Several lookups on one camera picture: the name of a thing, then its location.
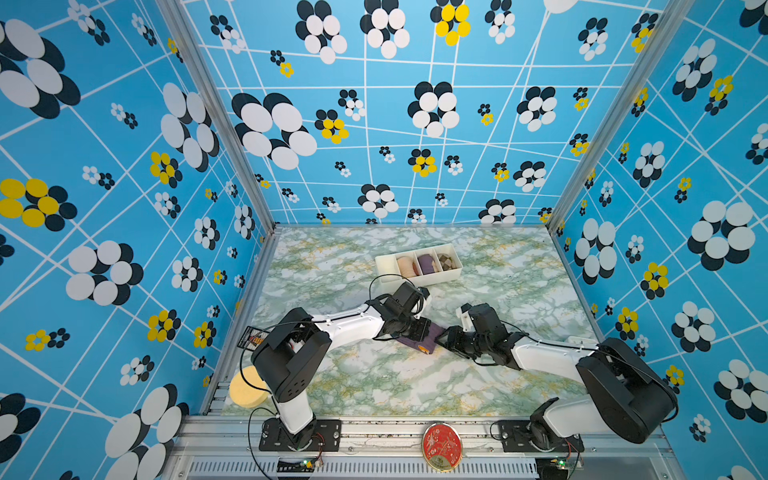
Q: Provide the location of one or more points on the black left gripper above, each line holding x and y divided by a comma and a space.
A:
424, 326

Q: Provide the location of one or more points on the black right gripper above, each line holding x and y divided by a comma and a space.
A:
452, 342

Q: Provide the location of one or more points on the purple striped sock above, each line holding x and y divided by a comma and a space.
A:
424, 339

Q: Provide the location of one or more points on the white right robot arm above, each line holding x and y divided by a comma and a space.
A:
623, 394

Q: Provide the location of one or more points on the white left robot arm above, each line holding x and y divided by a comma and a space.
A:
289, 357

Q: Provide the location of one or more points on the pink rolled sock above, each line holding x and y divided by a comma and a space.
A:
408, 267

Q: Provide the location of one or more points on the white divided organizer tray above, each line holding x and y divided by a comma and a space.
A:
389, 277

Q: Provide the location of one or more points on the purple rolled sock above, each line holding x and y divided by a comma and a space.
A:
428, 264

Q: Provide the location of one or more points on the brown patterned rolled sock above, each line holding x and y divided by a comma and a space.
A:
447, 262

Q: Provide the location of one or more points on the red round badge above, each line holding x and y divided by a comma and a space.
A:
442, 447

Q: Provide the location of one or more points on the right green circuit board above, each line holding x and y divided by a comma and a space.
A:
552, 468

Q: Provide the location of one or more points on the green circuit board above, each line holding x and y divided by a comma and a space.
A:
298, 466
552, 468

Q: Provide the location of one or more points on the small picture card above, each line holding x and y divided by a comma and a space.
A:
251, 338

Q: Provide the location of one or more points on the yellow round sponge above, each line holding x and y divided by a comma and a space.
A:
247, 389

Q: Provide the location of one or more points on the left green circuit board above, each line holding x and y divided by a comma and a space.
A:
298, 466

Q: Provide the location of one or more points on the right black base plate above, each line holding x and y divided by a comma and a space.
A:
522, 436

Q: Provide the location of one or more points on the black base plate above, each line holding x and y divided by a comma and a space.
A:
522, 436
319, 435

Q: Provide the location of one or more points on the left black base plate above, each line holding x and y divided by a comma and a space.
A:
319, 435

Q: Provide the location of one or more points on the aluminium front rail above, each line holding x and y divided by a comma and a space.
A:
219, 447

